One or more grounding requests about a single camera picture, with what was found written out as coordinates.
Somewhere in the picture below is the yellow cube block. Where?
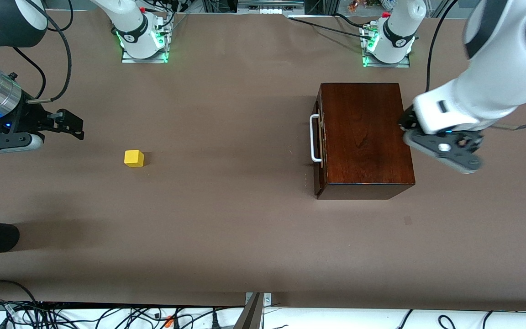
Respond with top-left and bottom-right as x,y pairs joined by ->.
124,150 -> 145,168

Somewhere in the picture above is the wooden drawer with white handle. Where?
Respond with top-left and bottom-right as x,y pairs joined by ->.
310,84 -> 328,198

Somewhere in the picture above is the dark brown wooden cabinet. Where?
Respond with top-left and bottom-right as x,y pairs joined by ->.
316,82 -> 416,200

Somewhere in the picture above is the grey aluminium strut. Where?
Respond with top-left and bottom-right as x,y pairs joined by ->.
233,292 -> 272,329

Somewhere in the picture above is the aluminium left arm base plate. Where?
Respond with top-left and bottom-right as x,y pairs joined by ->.
360,23 -> 412,69

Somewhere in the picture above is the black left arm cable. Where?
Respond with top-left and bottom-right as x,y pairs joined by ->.
426,0 -> 526,132

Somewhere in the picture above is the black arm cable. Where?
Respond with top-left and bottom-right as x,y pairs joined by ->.
426,0 -> 526,132
26,5 -> 73,105

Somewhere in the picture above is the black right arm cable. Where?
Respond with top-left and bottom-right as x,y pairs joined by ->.
26,5 -> 73,105

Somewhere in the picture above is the aluminium right arm base plate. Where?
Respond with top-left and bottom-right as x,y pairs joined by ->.
121,14 -> 169,64

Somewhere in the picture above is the black cable on sheet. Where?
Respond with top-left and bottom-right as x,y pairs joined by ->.
288,15 -> 365,39

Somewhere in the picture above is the grey equipment rail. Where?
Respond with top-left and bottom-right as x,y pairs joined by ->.
237,0 -> 306,16

